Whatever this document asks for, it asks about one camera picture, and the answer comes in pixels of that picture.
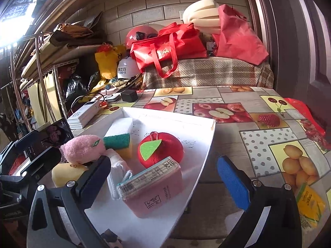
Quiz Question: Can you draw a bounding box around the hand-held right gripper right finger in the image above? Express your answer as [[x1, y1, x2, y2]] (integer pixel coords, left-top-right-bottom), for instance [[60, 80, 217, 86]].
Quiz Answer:
[[217, 156, 302, 248]]

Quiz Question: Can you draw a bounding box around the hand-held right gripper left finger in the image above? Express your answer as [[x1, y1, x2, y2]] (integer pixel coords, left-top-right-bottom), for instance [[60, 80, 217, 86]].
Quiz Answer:
[[27, 155, 112, 248]]

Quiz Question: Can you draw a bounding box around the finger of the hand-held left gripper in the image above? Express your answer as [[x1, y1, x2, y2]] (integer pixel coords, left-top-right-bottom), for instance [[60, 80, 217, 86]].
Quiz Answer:
[[0, 130, 40, 173], [0, 147, 62, 204]]

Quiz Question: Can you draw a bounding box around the pink fluffy plush toy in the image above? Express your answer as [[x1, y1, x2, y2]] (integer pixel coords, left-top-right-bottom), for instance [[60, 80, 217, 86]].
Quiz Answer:
[[60, 134, 106, 166]]

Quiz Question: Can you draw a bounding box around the green and yellow scrub sponge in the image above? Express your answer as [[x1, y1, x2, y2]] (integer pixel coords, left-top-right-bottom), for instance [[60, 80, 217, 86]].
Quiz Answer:
[[103, 133, 133, 160]]

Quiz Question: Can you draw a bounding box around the white cardboard box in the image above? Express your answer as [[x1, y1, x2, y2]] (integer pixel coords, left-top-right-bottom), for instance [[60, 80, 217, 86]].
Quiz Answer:
[[70, 106, 216, 248]]

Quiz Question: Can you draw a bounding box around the large white foam block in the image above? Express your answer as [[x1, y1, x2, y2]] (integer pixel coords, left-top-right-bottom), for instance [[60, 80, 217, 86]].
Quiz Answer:
[[105, 117, 133, 137]]

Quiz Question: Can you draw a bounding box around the pink tissue pack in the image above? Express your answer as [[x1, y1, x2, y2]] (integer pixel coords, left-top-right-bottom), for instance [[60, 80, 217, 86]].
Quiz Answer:
[[116, 156, 185, 219]]

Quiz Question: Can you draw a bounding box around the red apple plush toy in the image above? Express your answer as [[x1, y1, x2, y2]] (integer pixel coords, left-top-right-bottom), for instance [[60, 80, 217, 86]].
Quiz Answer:
[[137, 131, 185, 169]]

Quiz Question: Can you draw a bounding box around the black smartphone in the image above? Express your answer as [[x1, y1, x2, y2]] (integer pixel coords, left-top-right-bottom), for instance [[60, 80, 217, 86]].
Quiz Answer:
[[27, 118, 74, 161]]

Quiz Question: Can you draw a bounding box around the yellow curtain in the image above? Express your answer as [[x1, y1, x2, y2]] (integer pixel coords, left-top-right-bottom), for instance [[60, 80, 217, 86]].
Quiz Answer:
[[27, 67, 62, 127]]

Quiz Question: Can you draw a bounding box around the white power bank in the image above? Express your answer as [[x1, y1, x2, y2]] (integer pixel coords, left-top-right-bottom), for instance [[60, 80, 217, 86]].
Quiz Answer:
[[67, 100, 102, 130]]

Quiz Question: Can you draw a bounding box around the black plastic bag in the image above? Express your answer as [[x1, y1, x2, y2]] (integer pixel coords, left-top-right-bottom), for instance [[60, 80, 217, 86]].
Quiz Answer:
[[65, 74, 90, 102]]

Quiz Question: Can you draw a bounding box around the yellow green snack packet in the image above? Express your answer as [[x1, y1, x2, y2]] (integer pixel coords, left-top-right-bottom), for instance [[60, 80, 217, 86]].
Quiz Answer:
[[295, 182, 327, 230]]

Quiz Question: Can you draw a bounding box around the white round charger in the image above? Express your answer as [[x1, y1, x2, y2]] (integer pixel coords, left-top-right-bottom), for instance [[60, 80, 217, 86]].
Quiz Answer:
[[103, 93, 121, 103]]

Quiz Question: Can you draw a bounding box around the metal shelf rack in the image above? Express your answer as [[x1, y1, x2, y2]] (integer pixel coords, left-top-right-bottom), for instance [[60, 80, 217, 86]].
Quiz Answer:
[[0, 30, 104, 135]]

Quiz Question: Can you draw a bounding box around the small black box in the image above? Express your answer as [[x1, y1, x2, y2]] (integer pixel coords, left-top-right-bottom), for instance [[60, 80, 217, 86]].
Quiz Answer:
[[121, 90, 139, 102]]

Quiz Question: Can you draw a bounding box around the red printed plastic bag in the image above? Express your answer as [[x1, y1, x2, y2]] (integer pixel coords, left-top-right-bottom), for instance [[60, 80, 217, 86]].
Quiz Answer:
[[284, 98, 326, 137]]

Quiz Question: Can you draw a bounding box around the white helmet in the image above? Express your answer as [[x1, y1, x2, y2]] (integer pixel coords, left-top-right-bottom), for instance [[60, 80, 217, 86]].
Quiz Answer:
[[117, 56, 141, 79]]

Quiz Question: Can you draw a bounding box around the yellow plastic bag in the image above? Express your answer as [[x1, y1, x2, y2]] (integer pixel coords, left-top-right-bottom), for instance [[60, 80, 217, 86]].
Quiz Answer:
[[94, 44, 127, 80]]

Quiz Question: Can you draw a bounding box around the light red fabric bag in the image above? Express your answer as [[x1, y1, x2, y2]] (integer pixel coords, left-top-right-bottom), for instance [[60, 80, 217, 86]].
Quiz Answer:
[[212, 4, 269, 66]]

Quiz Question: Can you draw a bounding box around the glossy red tote bag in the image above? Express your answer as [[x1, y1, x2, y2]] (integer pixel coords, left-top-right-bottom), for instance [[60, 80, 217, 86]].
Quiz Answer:
[[129, 22, 209, 79]]

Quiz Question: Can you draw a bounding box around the brown metal door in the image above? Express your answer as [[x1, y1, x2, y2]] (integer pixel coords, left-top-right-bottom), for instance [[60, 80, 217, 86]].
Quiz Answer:
[[240, 0, 331, 130]]

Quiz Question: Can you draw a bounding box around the red helmet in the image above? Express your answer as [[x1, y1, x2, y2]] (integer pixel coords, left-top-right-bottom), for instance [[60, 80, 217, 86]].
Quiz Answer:
[[125, 24, 159, 49]]

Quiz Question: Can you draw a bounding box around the cream foam roll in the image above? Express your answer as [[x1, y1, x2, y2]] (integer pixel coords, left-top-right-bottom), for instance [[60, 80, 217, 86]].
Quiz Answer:
[[182, 1, 221, 35]]

